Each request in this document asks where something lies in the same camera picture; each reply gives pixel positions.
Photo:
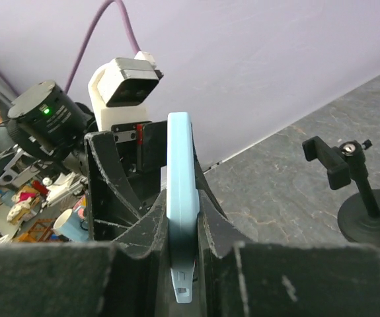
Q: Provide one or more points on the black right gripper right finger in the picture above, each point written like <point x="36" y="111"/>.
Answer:
<point x="239" y="277"/>

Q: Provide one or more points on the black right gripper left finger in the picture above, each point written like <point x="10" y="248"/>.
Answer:
<point x="126" y="277"/>

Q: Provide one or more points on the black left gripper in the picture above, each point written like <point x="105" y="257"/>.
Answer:
<point x="136" y="148"/>

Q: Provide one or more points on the phone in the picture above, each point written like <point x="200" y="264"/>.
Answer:
<point x="183" y="204"/>

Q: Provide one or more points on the black phone stand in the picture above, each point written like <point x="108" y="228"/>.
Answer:
<point x="358" y="217"/>

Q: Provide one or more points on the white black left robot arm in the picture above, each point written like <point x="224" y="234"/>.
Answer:
<point x="50" y="126"/>

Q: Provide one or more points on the cluttered background items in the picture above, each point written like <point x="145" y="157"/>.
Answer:
<point x="17" y="169"/>

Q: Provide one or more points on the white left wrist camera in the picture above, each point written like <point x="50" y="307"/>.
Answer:
<point x="119" y="88"/>

